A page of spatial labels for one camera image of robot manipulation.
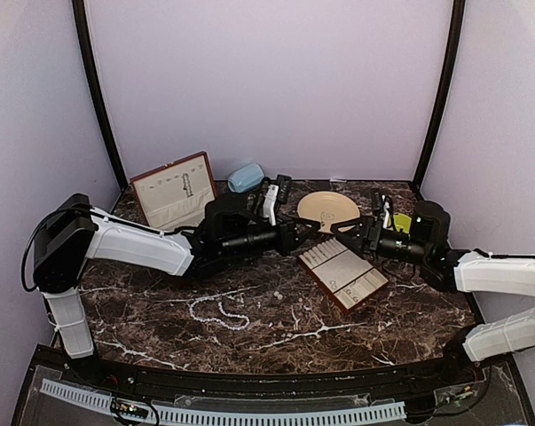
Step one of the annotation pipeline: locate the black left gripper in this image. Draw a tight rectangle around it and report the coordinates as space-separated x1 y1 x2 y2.
222 214 322 260

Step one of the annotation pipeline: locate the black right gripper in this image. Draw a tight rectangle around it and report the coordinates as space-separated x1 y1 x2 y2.
332 216 431 265

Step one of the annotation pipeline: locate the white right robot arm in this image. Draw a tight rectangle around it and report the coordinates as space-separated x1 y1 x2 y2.
330 201 535 385

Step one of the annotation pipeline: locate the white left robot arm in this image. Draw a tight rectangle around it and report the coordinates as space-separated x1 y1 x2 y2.
20 193 320 387

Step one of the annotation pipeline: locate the red wooden jewelry box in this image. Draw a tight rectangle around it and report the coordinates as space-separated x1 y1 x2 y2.
131 151 216 231

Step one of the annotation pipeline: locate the cream ceramic plate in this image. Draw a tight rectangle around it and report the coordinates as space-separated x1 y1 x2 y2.
297 191 360 234

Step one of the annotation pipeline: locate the red earring tray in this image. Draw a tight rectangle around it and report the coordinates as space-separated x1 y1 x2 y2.
298 239 388 314

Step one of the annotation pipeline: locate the green small bowl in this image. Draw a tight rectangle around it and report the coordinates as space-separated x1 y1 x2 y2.
393 213 412 234

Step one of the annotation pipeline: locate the light blue cup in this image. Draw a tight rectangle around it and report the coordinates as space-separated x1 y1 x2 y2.
227 163 264 193

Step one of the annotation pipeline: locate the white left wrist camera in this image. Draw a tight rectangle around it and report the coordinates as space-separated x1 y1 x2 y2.
261 175 292 225

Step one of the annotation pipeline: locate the white pearl necklace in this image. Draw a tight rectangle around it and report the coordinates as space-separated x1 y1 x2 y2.
188 296 251 331

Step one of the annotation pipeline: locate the white slotted cable duct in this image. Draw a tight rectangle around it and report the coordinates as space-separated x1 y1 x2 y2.
40 379 406 425

